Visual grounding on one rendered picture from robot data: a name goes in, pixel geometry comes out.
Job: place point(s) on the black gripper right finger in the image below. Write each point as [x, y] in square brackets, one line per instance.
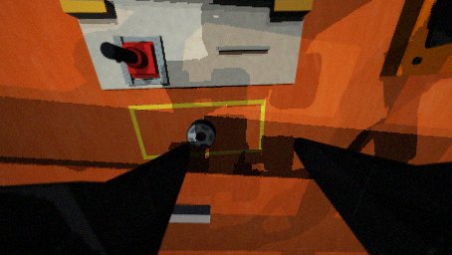
[392, 207]

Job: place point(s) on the yellow rectangular outline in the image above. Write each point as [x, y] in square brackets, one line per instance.
[193, 105]

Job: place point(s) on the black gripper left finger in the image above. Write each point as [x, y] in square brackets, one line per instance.
[125, 215]

